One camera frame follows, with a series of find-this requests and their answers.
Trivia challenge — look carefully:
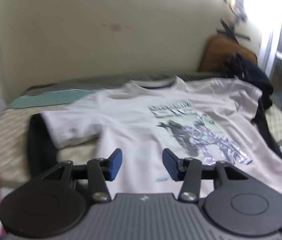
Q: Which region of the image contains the beige zigzag bed cover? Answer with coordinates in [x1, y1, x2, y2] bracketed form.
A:
[0, 105, 282, 187]

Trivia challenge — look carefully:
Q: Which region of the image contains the white printed t-shirt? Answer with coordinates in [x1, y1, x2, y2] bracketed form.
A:
[42, 77, 282, 194]

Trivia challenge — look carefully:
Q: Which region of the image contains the teal striped bed sheet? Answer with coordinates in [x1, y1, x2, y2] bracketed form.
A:
[8, 72, 225, 109]

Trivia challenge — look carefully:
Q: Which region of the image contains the dark navy clothes pile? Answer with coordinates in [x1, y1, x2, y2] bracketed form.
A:
[222, 53, 274, 111]

